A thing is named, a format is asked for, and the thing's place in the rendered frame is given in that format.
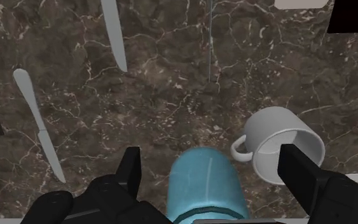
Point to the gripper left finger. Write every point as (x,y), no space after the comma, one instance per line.
(129,173)

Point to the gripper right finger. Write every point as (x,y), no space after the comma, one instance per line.
(302,176)

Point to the light blue cylindrical cup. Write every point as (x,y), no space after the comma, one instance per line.
(205,183)

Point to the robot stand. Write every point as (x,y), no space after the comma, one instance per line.
(353,15)

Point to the white flat object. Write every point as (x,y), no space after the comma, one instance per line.
(301,3)

